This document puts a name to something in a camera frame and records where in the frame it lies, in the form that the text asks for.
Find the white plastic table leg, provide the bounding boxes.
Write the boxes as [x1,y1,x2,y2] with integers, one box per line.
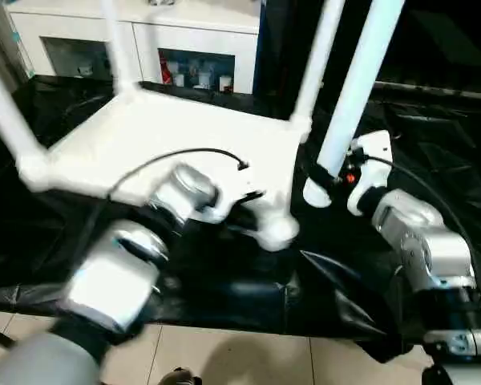
[302,0,406,209]
[289,0,346,126]
[0,51,52,164]
[101,0,140,96]

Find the white table frame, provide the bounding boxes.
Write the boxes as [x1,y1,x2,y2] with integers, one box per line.
[15,82,312,253]

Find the black work mat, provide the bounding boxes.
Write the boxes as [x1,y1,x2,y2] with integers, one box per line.
[0,71,481,364]

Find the dark robot lower body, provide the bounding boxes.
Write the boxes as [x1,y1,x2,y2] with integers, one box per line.
[159,367,204,385]

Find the white glass-door cabinet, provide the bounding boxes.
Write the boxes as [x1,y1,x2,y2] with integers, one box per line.
[6,0,262,96]

